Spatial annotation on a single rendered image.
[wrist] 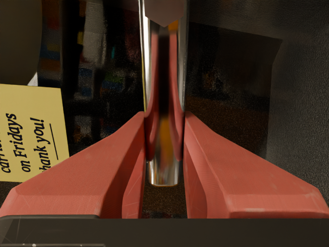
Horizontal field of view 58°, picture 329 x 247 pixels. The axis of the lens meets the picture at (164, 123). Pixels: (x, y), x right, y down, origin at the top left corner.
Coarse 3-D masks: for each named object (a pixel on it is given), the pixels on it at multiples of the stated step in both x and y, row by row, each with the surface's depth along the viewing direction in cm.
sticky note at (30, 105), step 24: (0, 96) 16; (24, 96) 16; (48, 96) 16; (0, 120) 17; (24, 120) 17; (48, 120) 17; (0, 144) 18; (24, 144) 18; (48, 144) 18; (0, 168) 19; (24, 168) 19; (48, 168) 19
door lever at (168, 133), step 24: (144, 0) 8; (168, 0) 8; (144, 24) 9; (168, 24) 9; (144, 48) 10; (168, 48) 9; (144, 72) 10; (168, 72) 10; (144, 96) 11; (168, 96) 11; (144, 120) 12; (168, 120) 11; (168, 144) 12; (168, 168) 13
